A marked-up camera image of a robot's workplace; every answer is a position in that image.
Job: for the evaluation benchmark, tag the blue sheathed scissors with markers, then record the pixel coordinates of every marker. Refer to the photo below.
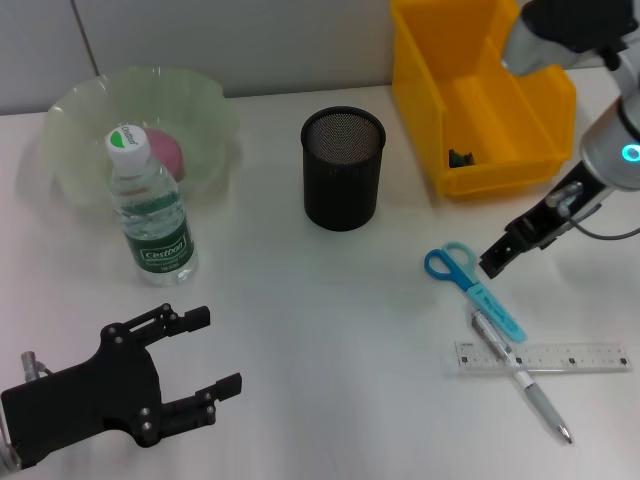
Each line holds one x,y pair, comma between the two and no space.
480,295

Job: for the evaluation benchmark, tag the clear green-label water bottle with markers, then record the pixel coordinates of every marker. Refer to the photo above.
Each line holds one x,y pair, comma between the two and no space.
155,230

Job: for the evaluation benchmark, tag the pink peach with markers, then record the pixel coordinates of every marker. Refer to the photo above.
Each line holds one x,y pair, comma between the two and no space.
167,150

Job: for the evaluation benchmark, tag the silver white pen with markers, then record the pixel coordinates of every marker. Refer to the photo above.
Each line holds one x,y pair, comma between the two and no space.
525,380

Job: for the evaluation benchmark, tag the black mesh pen holder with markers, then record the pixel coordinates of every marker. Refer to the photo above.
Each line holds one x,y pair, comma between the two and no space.
342,170

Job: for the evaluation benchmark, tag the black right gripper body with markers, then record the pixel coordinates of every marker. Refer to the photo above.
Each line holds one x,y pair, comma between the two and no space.
555,210

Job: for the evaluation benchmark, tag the clear plastic ruler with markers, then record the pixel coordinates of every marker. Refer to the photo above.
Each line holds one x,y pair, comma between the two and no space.
575,357

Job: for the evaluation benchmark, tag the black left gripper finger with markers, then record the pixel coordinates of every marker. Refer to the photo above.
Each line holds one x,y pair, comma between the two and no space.
200,405
170,322

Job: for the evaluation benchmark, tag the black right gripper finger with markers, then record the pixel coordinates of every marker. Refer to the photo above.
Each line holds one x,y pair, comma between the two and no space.
502,255

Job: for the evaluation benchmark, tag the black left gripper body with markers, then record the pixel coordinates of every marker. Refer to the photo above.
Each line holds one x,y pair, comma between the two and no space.
80,405

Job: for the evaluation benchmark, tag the pale green glass fruit bowl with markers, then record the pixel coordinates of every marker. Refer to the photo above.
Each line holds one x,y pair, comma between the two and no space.
75,115

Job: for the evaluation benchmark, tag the yellow plastic bin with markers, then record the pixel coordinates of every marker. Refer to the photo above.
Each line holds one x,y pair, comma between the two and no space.
450,75

